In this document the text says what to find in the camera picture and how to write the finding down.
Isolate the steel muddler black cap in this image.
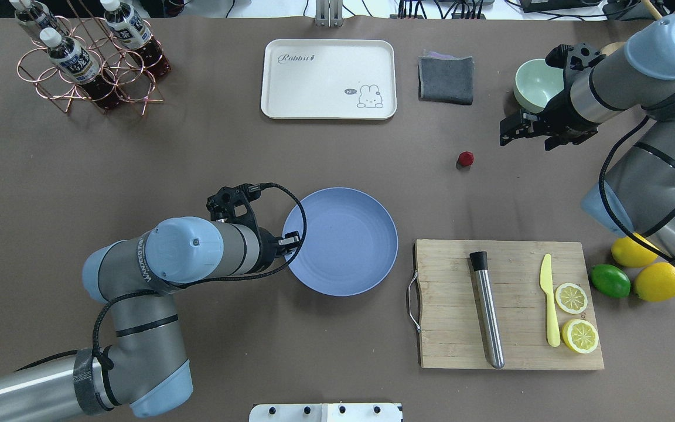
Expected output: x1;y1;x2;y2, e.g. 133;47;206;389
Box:
469;251;504;369

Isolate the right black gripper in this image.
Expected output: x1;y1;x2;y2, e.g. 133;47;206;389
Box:
499;89;598;151

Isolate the grey folded cloth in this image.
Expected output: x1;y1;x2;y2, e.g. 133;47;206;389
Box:
418;51;476;106

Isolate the lemon half slice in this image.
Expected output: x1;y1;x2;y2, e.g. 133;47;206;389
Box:
554;283;588;315
561;319;599;353

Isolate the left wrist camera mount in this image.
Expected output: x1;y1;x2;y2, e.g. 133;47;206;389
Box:
206;183;262;232

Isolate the tea bottle front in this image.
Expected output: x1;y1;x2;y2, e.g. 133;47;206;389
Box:
40;28;121;110

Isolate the tea bottle middle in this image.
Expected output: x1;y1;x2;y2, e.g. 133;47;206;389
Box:
101;1;171;78

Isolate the cream rabbit tray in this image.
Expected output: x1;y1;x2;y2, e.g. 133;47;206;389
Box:
260;39;397;120

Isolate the yellow plastic knife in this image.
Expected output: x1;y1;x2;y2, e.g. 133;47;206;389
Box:
539;253;561;348

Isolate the copper wire bottle rack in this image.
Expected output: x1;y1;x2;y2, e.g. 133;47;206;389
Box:
11;1;171;113

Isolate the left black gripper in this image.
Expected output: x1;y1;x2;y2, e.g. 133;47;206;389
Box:
258;228;302;271

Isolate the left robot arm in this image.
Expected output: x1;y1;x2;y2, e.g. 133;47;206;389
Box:
0;217;267;421

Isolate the green lime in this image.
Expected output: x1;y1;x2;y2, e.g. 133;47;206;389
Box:
589;264;630;298

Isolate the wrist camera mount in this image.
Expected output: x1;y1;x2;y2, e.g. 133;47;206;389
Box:
546;43;605;79
206;183;262;232

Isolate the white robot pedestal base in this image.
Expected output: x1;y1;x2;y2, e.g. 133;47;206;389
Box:
248;401;404;421

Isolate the green bowl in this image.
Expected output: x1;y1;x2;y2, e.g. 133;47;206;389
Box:
513;59;564;113

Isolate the wooden cutting board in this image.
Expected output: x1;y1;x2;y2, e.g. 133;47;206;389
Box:
414;239;605;370

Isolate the aluminium frame post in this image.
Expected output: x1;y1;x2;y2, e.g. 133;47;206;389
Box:
314;0;343;28

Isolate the blue plate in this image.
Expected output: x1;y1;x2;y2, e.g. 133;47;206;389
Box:
283;187;399;297

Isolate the tea bottle back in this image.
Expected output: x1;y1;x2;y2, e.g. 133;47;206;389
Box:
9;1;68;43

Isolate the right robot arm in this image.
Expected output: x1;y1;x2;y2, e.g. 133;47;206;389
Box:
499;13;675;266

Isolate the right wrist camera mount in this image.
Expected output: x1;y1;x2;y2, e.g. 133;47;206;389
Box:
546;43;605;79

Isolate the tea bottle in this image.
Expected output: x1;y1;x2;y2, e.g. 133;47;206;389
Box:
101;1;171;78
9;1;68;43
40;28;121;110

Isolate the red strawberry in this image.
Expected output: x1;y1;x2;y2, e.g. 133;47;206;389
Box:
456;151;476;168

